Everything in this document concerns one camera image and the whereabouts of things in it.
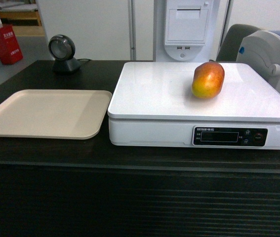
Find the dark red mango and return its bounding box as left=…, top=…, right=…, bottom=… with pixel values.
left=191, top=61, right=225, bottom=99

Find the white checkout scale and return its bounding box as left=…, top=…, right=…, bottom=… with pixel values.
left=108, top=62, right=280, bottom=150

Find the black slatted checkout counter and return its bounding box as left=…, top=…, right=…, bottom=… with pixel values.
left=0, top=60, right=280, bottom=237

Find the beige plastic tray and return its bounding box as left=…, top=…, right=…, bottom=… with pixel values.
left=0, top=89, right=112, bottom=140

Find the white POS terminal stand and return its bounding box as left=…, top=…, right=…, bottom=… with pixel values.
left=153, top=0, right=220, bottom=63

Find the black barcode scanner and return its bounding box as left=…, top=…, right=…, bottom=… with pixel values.
left=48, top=35, right=81, bottom=74

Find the grey chair back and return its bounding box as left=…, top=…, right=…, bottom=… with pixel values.
left=216, top=24, right=261, bottom=62

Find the white label printer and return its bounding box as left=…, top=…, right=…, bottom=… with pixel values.
left=237, top=30, right=280, bottom=93

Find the red fire equipment box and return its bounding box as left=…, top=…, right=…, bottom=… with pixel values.
left=0, top=24, right=23, bottom=65

